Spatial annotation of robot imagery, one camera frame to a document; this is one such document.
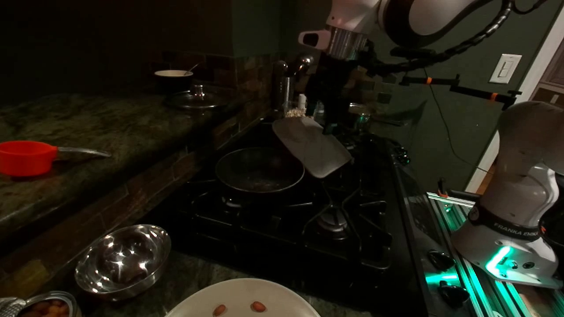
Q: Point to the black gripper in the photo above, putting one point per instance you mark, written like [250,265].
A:
[329,89]

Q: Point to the shiny steel bowl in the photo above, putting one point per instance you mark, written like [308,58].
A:
[123,264]

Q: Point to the black frying pan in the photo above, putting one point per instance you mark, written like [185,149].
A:
[259,170]

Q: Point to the dark bowl white rim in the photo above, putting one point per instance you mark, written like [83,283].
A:
[172,80]

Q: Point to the white plate with nuts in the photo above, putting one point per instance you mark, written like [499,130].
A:
[243,299]

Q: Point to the white wall switch plate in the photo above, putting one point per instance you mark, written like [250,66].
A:
[504,68]

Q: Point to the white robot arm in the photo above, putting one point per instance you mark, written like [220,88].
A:
[502,232]

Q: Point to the glass pot lid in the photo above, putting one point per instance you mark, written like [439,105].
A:
[195,98]

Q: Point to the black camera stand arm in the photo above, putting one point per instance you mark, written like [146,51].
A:
[453,86]

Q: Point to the black gas stove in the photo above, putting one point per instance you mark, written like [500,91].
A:
[340,234]

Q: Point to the red measuring cup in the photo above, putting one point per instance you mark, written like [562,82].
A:
[28,160]

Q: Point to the small tin with food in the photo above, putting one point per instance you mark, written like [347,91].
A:
[53,304]

